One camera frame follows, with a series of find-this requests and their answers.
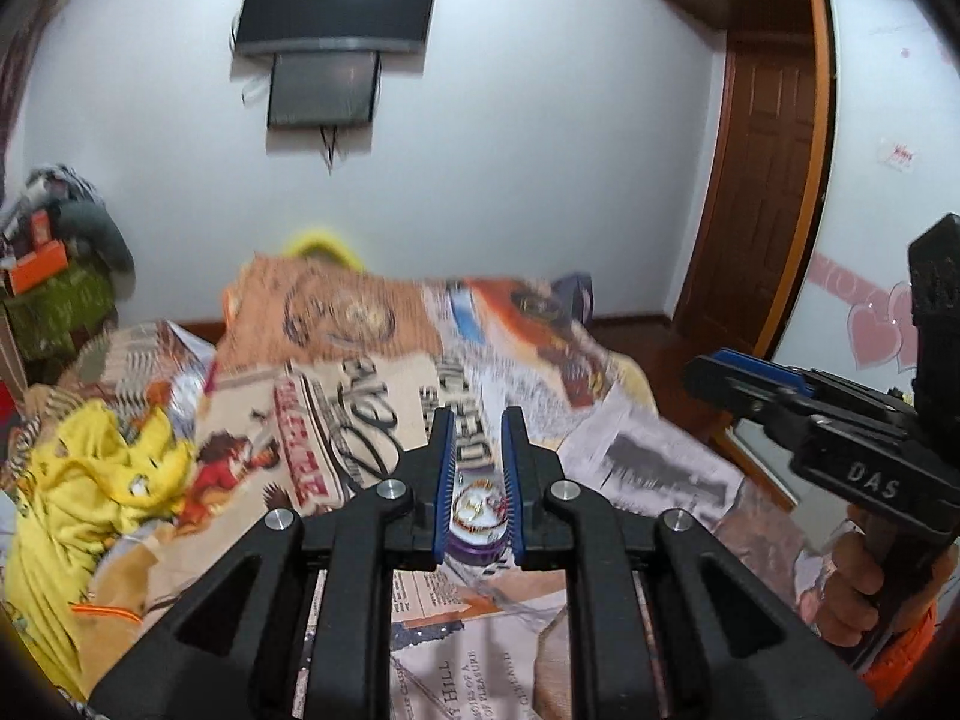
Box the purple heart jewelry tin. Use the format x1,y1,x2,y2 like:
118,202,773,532
448,472,508,566

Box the orange sleeve forearm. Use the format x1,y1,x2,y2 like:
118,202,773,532
862,601,937,707

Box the right hand holding gripper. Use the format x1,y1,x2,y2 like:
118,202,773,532
812,503,936,647

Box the brown wooden door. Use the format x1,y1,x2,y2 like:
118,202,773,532
674,31,820,356

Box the white wardrobe door heart stickers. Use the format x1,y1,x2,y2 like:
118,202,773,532
775,0,958,392

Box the newspaper print blanket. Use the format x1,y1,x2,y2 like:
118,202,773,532
5,257,827,718

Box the yellow cloth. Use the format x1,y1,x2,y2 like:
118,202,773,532
3,400,195,699

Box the yellow pillow behind blanket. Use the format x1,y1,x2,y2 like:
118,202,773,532
283,229,364,271

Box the pile of clothes and boxes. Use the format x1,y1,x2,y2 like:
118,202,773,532
2,164,135,362

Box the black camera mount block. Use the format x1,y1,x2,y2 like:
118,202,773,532
908,213,960,424

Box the large wall television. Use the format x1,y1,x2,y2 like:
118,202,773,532
235,0,434,55

